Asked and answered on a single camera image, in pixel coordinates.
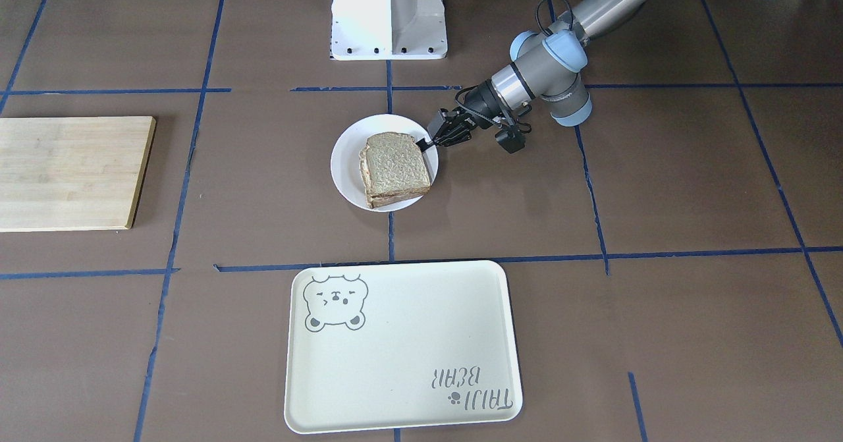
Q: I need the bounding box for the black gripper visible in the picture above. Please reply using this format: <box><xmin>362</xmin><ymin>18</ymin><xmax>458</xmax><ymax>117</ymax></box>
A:
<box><xmin>416</xmin><ymin>81</ymin><xmax>502</xmax><ymax>152</ymax></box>

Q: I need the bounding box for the bread slice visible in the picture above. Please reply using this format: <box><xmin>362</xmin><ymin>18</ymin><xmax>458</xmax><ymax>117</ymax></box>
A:
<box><xmin>360</xmin><ymin>132</ymin><xmax>431</xmax><ymax>197</ymax></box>

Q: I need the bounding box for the white round plate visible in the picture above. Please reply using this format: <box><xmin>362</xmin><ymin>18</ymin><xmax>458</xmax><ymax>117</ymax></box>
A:
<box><xmin>331</xmin><ymin>114</ymin><xmax>433</xmax><ymax>213</ymax></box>

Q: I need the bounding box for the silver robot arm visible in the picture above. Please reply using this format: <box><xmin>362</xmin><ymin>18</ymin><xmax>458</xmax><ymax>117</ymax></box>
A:
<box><xmin>418</xmin><ymin>0</ymin><xmax>649</xmax><ymax>153</ymax></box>

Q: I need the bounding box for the bottom toast slice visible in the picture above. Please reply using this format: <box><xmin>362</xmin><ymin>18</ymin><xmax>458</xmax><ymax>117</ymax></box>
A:
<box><xmin>360</xmin><ymin>145</ymin><xmax>431</xmax><ymax>208</ymax></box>

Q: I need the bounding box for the cream bear serving tray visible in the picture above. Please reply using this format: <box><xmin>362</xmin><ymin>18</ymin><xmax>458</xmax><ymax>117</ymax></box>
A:
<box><xmin>284</xmin><ymin>261</ymin><xmax>524</xmax><ymax>434</ymax></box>

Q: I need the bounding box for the wooden cutting board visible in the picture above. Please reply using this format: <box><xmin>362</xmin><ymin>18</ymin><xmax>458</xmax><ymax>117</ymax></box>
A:
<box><xmin>1</xmin><ymin>116</ymin><xmax>156</xmax><ymax>233</ymax></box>

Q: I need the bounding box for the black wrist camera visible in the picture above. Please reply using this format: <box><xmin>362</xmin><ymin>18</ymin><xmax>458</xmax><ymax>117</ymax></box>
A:
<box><xmin>495</xmin><ymin>109</ymin><xmax>532</xmax><ymax>153</ymax></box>

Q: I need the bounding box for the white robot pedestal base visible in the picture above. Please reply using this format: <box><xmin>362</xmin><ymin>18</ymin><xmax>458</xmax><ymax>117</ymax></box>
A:
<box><xmin>329</xmin><ymin>0</ymin><xmax>449</xmax><ymax>61</ymax></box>

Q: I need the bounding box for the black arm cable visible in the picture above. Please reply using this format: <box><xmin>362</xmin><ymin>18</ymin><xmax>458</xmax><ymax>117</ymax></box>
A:
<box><xmin>537</xmin><ymin>0</ymin><xmax>580</xmax><ymax>41</ymax></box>

